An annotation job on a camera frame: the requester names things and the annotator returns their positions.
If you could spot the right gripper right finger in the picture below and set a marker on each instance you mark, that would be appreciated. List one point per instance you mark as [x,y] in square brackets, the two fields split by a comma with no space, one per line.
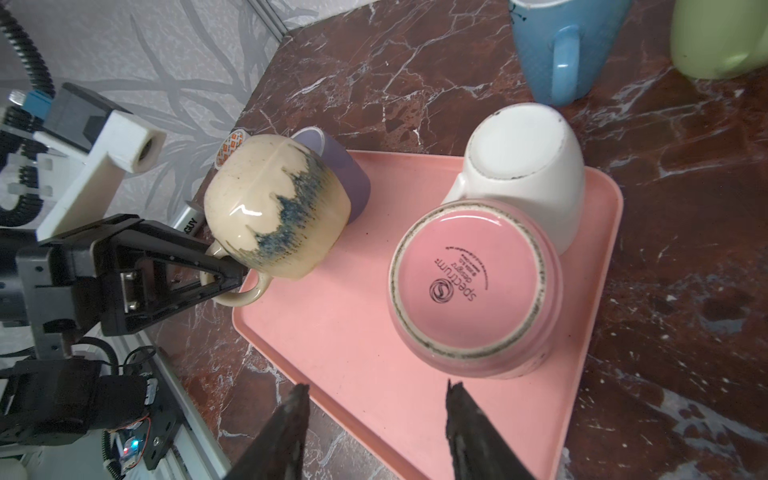
[477,449]

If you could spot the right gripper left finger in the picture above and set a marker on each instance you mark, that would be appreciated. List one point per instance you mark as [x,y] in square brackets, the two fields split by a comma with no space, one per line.
[278,451]

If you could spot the white mug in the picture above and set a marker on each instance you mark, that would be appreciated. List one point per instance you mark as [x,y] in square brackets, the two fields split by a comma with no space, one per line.
[527,155]

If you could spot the pink patterned mug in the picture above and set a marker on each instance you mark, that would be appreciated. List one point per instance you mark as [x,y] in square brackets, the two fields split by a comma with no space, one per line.
[475,290]

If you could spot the light green mug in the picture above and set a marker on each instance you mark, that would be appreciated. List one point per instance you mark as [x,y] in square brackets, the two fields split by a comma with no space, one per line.
[718,39]

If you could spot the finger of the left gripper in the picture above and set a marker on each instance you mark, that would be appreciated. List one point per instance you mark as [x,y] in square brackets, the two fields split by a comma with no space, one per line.
[134,301]
[152,252]

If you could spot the tape roll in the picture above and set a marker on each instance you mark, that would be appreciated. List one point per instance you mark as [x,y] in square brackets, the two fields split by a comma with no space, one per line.
[229,146]

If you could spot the pink tray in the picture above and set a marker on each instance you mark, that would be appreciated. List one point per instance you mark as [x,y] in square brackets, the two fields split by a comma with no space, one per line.
[332,330]

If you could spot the silver metal cylinder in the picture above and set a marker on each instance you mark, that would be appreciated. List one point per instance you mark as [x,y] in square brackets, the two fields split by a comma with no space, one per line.
[189,219]

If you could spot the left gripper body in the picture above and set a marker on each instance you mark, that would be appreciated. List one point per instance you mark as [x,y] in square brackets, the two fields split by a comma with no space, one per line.
[65,286]

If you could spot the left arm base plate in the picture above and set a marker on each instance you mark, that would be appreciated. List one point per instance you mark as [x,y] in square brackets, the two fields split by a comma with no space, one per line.
[147,440]

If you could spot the purple mug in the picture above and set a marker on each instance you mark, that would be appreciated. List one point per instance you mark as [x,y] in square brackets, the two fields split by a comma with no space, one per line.
[354,180]

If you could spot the blue mug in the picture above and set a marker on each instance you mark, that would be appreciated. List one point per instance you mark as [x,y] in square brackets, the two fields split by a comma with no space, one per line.
[563,45]

